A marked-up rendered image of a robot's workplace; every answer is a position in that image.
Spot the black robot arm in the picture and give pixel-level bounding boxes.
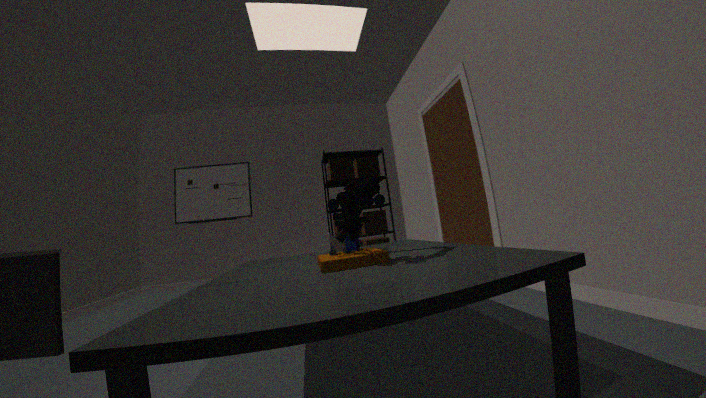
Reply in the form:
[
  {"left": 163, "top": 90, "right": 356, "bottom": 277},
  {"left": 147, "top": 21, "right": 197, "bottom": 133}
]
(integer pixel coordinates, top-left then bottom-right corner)
[{"left": 333, "top": 176, "right": 380, "bottom": 244}]

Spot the orange flat rectangular board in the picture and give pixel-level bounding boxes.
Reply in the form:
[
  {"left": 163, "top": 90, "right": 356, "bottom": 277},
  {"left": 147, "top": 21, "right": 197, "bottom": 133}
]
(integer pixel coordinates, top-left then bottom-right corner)
[{"left": 317, "top": 247, "right": 390, "bottom": 274}]

